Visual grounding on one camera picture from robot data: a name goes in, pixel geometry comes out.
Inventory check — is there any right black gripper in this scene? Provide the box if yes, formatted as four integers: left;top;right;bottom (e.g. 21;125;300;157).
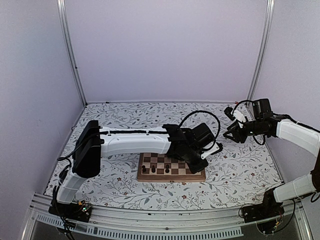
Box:
223;119;263;144

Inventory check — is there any dark pawn placed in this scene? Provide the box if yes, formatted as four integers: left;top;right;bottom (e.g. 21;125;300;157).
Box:
142;165;147;173
165;165;170;173
151;165;156;173

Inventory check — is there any wooden chess board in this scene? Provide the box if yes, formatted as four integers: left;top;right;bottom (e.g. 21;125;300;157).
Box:
137;153;206;183

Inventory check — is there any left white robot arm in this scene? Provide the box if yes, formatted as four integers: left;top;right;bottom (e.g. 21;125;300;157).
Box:
53;120;222;217

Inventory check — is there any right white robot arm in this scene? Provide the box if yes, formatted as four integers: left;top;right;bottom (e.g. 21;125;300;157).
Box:
223;98;320;218

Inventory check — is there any floral patterned table mat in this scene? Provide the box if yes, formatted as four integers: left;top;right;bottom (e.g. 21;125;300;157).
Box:
43;101;286;211

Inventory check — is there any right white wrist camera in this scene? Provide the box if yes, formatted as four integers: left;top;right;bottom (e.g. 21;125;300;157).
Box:
224;106;248;128

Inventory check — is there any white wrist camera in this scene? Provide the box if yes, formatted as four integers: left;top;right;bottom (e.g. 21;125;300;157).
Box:
224;106;248;128
201;142;223;159

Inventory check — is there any left black camera cable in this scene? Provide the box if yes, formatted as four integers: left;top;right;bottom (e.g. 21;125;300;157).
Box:
179;110;221;141

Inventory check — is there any black camera cable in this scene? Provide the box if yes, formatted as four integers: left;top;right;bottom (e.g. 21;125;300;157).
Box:
179;110;221;141
232;99;255;112

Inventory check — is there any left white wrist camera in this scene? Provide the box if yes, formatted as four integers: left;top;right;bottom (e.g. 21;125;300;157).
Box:
201;142;223;159

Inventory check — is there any right black camera cable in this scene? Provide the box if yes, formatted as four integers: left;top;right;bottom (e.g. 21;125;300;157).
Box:
232;99;255;112

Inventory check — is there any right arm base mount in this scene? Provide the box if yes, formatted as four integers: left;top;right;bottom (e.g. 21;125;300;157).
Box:
238;189;285;235

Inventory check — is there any right aluminium frame post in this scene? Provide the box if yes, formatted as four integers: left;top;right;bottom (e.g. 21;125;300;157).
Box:
247;0;275;100

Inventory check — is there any aluminium frame post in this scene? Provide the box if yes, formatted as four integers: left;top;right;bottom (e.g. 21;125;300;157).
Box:
247;0;275;100
56;0;88;107

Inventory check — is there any front aluminium rail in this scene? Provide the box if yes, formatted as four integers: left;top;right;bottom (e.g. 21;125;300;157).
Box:
21;194;316;240

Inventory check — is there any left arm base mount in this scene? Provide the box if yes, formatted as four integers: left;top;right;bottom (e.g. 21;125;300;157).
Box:
48;200;93;223

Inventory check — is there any left aluminium frame post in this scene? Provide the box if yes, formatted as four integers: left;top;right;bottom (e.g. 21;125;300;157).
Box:
56;0;88;107

